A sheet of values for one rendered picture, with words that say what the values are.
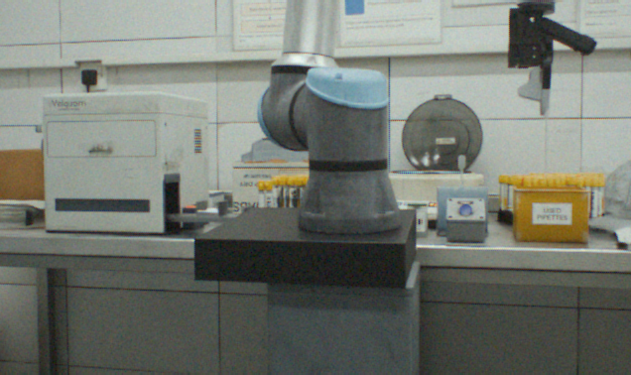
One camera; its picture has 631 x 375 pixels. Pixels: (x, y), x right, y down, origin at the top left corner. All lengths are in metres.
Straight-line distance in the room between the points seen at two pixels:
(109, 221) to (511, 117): 1.10
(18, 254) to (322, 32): 0.86
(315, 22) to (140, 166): 0.54
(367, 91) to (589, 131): 1.12
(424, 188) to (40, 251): 0.85
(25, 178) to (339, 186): 1.22
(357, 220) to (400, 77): 1.07
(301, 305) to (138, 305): 1.33
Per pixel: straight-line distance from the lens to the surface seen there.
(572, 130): 1.95
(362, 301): 0.91
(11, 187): 2.02
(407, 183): 1.57
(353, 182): 0.92
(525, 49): 1.38
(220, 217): 1.38
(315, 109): 0.94
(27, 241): 1.53
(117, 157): 1.46
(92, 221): 1.49
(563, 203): 1.34
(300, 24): 1.07
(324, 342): 0.93
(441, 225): 1.40
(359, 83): 0.92
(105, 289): 2.25
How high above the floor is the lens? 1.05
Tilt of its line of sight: 3 degrees down
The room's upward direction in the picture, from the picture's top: straight up
